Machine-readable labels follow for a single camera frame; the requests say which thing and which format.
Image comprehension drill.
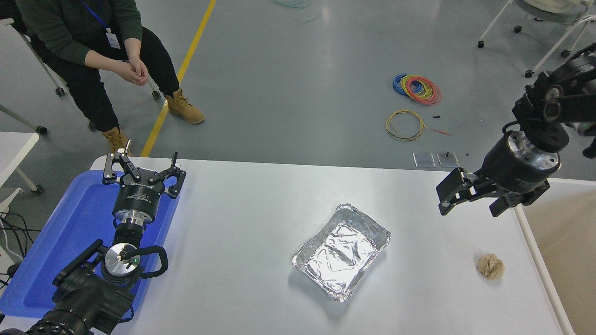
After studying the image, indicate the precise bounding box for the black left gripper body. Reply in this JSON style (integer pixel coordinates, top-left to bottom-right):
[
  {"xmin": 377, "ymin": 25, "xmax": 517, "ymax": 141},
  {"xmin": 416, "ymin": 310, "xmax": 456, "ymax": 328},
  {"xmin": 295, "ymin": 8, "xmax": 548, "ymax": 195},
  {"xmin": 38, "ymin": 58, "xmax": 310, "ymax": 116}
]
[{"xmin": 114, "ymin": 168, "xmax": 165, "ymax": 219}]

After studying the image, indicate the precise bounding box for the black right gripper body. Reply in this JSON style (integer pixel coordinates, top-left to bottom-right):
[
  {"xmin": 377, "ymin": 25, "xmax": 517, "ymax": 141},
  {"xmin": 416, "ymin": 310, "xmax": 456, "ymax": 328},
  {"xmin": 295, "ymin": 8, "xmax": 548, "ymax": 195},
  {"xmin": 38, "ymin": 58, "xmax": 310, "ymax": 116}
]
[{"xmin": 477, "ymin": 134, "xmax": 550, "ymax": 194}]

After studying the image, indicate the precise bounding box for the silver foil tray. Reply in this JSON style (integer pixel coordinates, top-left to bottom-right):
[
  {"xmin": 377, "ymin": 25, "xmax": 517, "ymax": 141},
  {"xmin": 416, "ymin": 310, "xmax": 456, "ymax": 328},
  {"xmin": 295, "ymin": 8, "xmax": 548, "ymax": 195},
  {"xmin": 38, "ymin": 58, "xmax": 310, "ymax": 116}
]
[{"xmin": 292, "ymin": 203, "xmax": 392, "ymax": 303}]

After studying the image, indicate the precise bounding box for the seated person's right hand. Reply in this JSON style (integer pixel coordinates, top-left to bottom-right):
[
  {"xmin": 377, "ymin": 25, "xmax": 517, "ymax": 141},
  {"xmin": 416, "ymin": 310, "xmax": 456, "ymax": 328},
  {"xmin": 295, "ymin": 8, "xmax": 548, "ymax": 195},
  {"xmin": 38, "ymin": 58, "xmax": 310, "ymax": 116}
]
[{"xmin": 112, "ymin": 60, "xmax": 141, "ymax": 86}]

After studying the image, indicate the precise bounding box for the seated person's left hand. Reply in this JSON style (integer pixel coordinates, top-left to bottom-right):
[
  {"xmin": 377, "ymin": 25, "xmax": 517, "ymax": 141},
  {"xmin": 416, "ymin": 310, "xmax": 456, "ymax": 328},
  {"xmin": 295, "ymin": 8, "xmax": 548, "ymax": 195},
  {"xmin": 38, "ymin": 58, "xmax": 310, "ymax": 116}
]
[{"xmin": 127, "ymin": 55, "xmax": 149, "ymax": 87}]

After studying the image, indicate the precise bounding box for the crumpled tan paper ball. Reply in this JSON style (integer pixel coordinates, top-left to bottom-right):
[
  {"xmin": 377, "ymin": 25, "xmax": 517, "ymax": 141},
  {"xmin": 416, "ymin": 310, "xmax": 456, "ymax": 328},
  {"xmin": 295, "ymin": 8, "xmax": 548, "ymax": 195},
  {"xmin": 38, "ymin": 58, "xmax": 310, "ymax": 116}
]
[{"xmin": 476, "ymin": 253, "xmax": 505, "ymax": 281}]

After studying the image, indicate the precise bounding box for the blue plastic tray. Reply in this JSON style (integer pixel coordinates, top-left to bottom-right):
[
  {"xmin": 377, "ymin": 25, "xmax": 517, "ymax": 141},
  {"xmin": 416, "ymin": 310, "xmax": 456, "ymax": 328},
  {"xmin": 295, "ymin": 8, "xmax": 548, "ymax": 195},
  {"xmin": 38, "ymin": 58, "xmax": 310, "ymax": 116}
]
[{"xmin": 0, "ymin": 170, "xmax": 181, "ymax": 322}]

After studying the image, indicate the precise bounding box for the large pale bin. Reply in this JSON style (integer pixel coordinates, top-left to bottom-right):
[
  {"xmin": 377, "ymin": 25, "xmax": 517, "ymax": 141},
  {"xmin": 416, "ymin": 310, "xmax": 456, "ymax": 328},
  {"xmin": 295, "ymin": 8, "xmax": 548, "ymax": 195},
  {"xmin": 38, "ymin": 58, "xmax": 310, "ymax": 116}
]
[{"xmin": 512, "ymin": 178, "xmax": 596, "ymax": 335}]

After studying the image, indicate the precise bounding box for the grey furniture leg with caster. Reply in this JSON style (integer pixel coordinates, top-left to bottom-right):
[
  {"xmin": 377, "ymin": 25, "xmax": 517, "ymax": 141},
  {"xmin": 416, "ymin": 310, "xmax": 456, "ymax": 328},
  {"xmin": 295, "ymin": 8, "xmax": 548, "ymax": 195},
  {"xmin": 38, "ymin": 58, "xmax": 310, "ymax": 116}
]
[{"xmin": 0, "ymin": 105, "xmax": 48, "ymax": 136}]

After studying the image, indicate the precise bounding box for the white side table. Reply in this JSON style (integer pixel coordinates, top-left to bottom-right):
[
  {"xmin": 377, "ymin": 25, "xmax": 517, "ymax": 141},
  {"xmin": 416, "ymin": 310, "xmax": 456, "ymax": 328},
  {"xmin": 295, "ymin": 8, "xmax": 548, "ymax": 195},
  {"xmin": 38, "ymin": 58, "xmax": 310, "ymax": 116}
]
[{"xmin": 0, "ymin": 132, "xmax": 45, "ymax": 214}]

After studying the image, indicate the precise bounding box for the white wheeled chair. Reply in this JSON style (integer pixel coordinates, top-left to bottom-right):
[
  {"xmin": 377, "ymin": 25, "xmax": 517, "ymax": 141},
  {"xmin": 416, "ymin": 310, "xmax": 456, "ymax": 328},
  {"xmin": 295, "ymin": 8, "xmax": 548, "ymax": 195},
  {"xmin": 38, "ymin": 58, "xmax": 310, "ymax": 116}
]
[{"xmin": 0, "ymin": 18, "xmax": 162, "ymax": 131}]

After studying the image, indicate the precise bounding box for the seated person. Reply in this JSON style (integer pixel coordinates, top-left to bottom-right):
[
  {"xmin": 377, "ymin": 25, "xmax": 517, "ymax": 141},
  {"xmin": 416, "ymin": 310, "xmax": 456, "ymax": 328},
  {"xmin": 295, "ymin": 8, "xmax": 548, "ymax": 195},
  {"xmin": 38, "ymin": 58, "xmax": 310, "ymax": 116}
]
[{"xmin": 14, "ymin": 0, "xmax": 206, "ymax": 156}]

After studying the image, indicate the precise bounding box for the yellow and black wire coil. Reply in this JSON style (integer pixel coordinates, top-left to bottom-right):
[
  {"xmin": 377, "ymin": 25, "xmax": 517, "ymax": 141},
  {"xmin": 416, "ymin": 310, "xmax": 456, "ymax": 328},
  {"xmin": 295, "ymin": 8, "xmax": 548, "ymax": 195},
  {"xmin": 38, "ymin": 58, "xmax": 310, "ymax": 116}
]
[{"xmin": 385, "ymin": 109, "xmax": 427, "ymax": 142}]

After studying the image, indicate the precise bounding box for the red wire coil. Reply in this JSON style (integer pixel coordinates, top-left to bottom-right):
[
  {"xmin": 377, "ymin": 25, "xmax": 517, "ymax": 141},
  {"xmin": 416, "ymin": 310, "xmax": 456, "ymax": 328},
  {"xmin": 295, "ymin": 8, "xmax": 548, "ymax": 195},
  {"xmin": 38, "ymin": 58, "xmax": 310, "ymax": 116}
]
[{"xmin": 401, "ymin": 74, "xmax": 442, "ymax": 106}]

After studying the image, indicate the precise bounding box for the blue wire coil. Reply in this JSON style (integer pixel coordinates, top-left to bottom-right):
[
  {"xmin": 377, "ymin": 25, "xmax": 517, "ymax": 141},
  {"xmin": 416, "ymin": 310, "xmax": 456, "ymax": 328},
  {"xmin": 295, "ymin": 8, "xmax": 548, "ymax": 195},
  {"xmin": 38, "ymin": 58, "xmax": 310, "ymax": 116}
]
[{"xmin": 393, "ymin": 74, "xmax": 422, "ymax": 97}]

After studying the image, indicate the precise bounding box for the black cable bundle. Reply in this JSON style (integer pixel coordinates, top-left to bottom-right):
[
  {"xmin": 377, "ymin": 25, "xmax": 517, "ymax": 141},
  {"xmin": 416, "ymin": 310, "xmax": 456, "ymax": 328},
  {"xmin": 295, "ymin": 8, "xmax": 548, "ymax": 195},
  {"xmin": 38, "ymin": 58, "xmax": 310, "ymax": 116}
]
[{"xmin": 0, "ymin": 212, "xmax": 42, "ymax": 289}]

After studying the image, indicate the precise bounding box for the white frame chair with casters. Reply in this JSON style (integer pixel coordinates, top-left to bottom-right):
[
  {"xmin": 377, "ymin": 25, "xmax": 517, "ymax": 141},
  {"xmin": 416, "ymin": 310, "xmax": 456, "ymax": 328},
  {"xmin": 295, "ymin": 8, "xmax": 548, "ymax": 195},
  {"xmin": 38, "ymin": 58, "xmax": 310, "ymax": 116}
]
[{"xmin": 477, "ymin": 0, "xmax": 596, "ymax": 79}]

